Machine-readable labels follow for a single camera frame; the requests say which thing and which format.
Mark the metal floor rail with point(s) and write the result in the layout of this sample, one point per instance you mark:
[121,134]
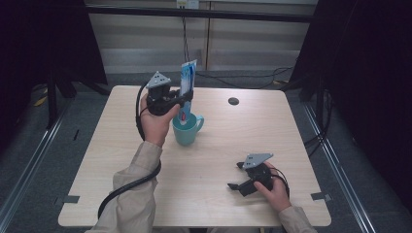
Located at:
[32,158]
[343,181]

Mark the white wall outlet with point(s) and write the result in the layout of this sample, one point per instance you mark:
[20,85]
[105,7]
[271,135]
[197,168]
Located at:
[188,4]

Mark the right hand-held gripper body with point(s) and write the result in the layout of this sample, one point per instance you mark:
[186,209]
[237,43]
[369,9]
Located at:
[262,174]

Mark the dark curtain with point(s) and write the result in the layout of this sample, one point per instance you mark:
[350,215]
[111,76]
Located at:
[372,81]
[32,48]

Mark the dark round table grommet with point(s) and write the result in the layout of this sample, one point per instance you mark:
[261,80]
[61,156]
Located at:
[233,101]

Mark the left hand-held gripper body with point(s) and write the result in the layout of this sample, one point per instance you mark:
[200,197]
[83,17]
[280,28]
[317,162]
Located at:
[157,97]

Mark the person's left hand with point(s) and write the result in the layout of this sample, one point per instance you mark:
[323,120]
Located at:
[155,127]

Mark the small black floor strip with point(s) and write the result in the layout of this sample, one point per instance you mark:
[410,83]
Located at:
[76,135]

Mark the grey tape piece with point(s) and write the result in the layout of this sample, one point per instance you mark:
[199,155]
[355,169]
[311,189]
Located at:
[322,196]
[71,199]

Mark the blue red toothpaste tube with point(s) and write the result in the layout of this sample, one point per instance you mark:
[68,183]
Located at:
[188,77]

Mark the black stand legs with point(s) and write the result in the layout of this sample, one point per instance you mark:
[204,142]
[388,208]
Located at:
[320,103]
[51,97]

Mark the black horizontal bar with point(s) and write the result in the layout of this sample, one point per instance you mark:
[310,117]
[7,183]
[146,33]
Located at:
[226,14]

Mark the person's right hand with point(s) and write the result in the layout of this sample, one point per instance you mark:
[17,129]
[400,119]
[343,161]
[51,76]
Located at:
[278,195]

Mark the teal cup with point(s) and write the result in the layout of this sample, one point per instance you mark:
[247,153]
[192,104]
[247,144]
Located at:
[188,136]

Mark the yellow floor marker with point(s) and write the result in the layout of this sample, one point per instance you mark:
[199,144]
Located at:
[40,101]

